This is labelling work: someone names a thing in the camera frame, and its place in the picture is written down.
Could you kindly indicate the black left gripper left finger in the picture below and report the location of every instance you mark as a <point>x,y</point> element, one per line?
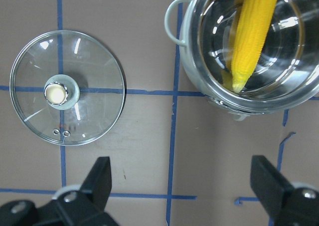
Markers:
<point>70,206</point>

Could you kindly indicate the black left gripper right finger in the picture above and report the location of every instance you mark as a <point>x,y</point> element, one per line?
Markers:
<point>286,204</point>

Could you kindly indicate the glass pot lid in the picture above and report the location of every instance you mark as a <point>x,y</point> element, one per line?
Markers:
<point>67,88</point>

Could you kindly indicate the yellow corn cob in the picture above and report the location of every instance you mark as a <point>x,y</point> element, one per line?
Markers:
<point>253,25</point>

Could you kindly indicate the pale green cooking pot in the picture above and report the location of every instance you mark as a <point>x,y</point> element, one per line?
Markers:
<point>287,73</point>

